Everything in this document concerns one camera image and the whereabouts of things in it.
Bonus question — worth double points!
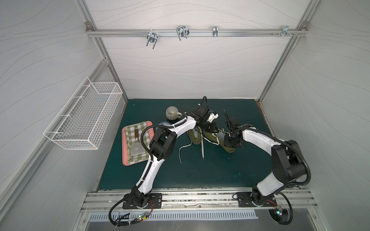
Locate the green canvas shoe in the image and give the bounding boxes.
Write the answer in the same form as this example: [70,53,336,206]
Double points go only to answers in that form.
[200,129,236,160]
[178,127,202,165]

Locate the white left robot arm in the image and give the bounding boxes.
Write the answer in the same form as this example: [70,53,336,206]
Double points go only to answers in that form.
[131,105,219,207]

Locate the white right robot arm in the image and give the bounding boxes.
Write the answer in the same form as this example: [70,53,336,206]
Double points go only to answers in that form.
[225,116,311,199]

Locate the striped ceramic mug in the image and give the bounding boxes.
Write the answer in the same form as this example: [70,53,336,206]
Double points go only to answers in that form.
[165,106,183,121]

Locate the green white checkered cloth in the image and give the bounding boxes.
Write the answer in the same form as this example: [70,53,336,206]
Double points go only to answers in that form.
[124,122,151,165]

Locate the metal U-bolt clamp middle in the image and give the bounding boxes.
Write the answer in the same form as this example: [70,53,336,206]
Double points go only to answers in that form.
[176,26,189,40]

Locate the metal u-bolt clamp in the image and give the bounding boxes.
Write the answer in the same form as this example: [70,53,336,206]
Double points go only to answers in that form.
[146,32,158,49]
[176,26,189,40]

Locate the pink plastic tray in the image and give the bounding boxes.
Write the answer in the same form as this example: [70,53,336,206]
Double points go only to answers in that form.
[121,121,155,167]

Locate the metal U-bolt clamp left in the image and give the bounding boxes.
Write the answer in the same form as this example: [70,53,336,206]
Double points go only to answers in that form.
[146,32,158,49]

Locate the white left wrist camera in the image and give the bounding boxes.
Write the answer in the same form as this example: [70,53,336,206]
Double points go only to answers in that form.
[207,112,219,123]

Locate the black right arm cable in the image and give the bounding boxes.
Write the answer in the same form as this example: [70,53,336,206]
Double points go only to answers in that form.
[223,109,312,186]

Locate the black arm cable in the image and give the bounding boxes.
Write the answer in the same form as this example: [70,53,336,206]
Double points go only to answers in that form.
[108,96,209,227]
[223,109,312,186]

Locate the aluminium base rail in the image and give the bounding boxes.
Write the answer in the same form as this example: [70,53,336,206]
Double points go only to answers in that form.
[81,187,319,212]

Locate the wooden handled utensil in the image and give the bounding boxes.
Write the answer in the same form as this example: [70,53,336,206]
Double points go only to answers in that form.
[131,126,145,157]

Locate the white slotted cable duct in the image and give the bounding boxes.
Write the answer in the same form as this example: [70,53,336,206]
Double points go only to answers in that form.
[89,209,259,222]

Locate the metal bracket with screws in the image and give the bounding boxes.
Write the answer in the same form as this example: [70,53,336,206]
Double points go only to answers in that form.
[271,26,298,38]

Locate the white wire basket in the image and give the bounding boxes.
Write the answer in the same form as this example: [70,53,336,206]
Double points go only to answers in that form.
[43,77,122,150]

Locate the aluminium top rail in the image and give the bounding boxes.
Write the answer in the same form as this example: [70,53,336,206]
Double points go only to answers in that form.
[86,27,309,38]

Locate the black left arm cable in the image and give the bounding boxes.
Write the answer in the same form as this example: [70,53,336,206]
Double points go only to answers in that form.
[108,96,209,227]

